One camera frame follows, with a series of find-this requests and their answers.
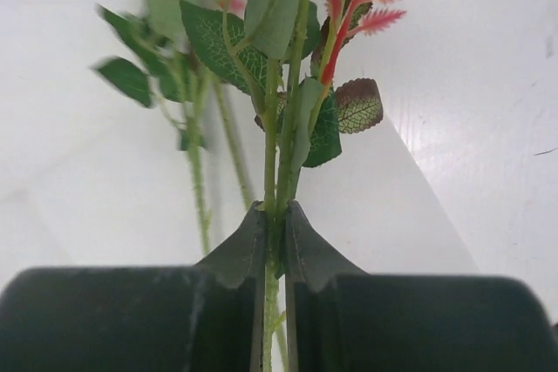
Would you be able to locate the pink flower bouquet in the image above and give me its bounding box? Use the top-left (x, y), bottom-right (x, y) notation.
top-left (92, 0), bottom-right (254, 254)

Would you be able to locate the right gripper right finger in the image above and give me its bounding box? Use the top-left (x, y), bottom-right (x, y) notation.
top-left (283, 202), bottom-right (557, 372)

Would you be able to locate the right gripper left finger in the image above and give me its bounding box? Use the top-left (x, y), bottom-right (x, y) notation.
top-left (1, 206), bottom-right (267, 371)

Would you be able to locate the white wrapping paper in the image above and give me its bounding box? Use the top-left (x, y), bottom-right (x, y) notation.
top-left (1, 100), bottom-right (476, 281)

